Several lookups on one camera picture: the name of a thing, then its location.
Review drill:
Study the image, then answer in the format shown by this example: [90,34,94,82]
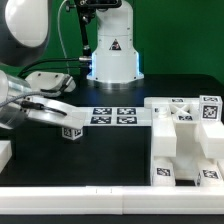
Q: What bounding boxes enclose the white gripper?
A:
[25,71,86,129]

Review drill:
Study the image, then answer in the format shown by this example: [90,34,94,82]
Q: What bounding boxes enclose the small white cube with hole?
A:
[62,128,83,140]

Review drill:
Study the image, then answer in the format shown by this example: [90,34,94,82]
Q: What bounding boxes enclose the white chair seat block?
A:
[150,118,224,184]

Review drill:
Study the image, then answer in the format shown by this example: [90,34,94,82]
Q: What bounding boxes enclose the small white tagged cube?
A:
[199,95,223,121]

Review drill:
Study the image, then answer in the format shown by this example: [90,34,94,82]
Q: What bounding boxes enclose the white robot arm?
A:
[0,0,144,129]

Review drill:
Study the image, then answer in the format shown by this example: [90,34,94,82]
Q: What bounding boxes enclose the white flat chair panel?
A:
[78,107,152,127]

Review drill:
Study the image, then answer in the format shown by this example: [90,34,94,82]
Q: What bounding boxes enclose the white left border block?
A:
[0,141,12,173]

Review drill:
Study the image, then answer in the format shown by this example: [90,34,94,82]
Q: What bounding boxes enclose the black cables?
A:
[14,57,93,79]

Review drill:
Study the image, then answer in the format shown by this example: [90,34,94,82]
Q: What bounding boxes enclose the grey cable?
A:
[56,0,72,75]

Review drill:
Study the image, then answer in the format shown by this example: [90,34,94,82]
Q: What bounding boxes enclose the black camera stand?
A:
[65,0,122,65]

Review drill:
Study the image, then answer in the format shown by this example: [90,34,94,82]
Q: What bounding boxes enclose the white front border rail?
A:
[0,186,224,215]

